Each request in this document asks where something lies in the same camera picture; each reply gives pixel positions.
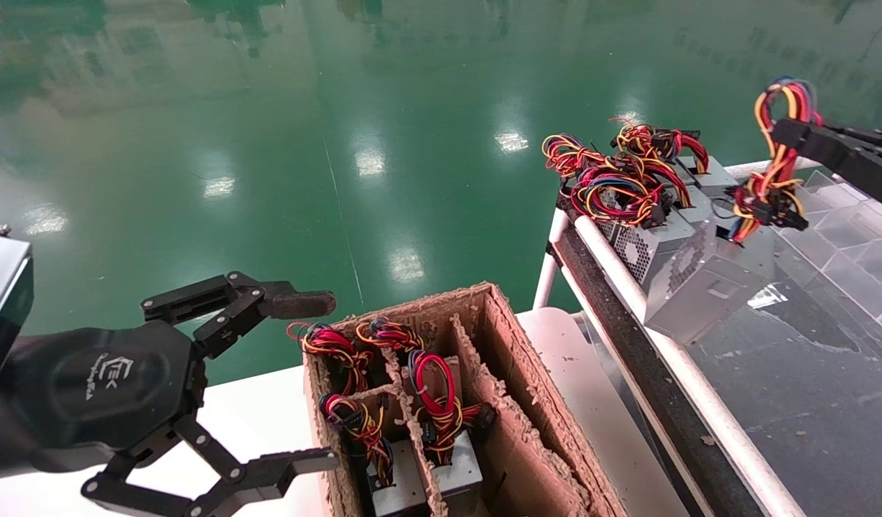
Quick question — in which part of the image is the white tube crossbar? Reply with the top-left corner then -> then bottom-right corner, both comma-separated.
725,158 -> 824,180

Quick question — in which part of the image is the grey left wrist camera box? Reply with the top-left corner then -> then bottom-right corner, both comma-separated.
0,224 -> 35,389

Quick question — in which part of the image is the back-middle boxed wire bundle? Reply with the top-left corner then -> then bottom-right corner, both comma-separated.
355,318 -> 424,354

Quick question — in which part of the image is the white tube frame leg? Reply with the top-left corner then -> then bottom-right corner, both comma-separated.
533,208 -> 571,309

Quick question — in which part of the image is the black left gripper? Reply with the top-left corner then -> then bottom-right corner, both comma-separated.
0,320 -> 340,517

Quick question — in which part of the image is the clear acrylic divider tray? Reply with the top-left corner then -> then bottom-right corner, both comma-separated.
771,169 -> 882,343

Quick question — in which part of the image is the thin white frame bar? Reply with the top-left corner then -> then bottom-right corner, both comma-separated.
560,264 -> 695,517

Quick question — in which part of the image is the back-left boxed wire bundle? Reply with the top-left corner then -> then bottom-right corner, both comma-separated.
287,322 -> 374,394

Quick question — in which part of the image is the black conveyor belt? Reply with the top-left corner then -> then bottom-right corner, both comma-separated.
574,214 -> 808,517

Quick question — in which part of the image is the brown cardboard box with dividers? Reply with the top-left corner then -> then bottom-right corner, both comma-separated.
302,281 -> 628,517

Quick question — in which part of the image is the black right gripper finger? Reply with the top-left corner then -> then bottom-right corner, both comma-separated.
823,125 -> 882,161
771,118 -> 882,212

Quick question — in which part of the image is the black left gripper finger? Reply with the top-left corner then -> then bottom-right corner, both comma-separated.
141,271 -> 338,360

